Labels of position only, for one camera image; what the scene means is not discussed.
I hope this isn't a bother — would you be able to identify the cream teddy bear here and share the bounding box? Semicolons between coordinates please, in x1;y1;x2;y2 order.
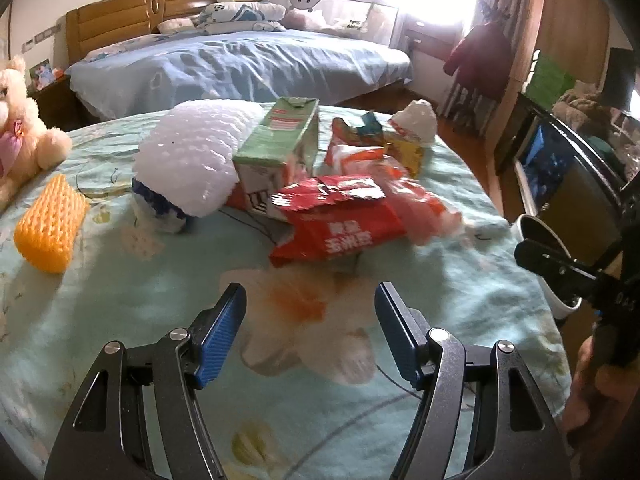
0;55;73;212

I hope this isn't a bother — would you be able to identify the blue bed quilt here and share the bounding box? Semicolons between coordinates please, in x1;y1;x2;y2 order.
66;30;412;120

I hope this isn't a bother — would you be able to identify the grey crib rail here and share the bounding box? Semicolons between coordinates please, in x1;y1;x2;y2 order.
272;0;405;49

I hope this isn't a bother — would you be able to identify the green milk carton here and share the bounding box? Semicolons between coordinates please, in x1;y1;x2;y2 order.
233;98;320;220

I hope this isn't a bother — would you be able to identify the white trash bin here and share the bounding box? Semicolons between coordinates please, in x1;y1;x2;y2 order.
511;214;582;323

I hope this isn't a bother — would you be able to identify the white bubble wrap pack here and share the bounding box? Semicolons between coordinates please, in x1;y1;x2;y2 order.
134;100;265;218

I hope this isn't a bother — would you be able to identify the wooden headboard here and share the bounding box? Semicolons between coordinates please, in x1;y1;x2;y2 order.
65;0;215;64

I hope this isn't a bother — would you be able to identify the orange foam net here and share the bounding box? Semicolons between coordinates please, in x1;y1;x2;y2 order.
13;174;89;274

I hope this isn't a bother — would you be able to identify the photo frame on nightstand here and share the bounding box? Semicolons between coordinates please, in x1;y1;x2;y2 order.
29;58;55;91

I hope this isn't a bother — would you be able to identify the teal floral blanket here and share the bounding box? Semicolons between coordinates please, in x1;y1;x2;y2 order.
1;113;570;479

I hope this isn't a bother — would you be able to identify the right hand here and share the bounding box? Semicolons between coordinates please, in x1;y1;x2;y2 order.
562;336;639;456

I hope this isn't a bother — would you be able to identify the dark wooden nightstand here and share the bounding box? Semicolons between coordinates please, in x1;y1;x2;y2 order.
30;75;100;131

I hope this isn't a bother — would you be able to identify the white tissue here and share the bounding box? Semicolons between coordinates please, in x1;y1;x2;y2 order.
388;99;438;148

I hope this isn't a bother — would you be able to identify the dark hanging coat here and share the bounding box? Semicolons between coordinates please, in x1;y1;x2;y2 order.
442;1;513;101

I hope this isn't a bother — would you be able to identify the blue white pillow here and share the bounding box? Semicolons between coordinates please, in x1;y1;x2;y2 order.
193;1;286;35

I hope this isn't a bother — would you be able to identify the clear orange plastic bag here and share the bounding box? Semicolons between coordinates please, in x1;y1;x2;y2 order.
324;144;463;246

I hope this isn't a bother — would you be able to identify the red snack bag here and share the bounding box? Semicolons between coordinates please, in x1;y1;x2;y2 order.
269;176;406;266

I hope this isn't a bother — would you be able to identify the black tv cabinet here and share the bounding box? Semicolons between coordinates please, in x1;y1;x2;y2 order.
494;93;625;266

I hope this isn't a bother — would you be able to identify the blue white wrapper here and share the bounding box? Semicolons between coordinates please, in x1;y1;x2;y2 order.
131;178;192;234

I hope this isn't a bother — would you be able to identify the yellow snack wrapper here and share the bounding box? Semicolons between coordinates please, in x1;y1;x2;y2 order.
324;112;424;178

